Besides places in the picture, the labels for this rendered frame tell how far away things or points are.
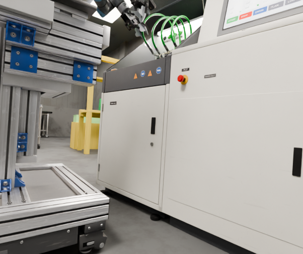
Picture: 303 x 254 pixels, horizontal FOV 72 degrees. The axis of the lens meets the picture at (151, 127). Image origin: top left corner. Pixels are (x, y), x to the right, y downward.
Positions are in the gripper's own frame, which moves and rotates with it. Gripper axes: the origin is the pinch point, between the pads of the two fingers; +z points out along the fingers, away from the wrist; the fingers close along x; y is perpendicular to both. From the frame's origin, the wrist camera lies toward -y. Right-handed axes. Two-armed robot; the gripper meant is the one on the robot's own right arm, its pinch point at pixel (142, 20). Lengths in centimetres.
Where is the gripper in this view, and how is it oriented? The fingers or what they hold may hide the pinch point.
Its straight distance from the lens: 146.6
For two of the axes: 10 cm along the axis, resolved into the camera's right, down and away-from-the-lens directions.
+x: 7.1, 0.4, -7.0
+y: -7.0, -0.5, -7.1
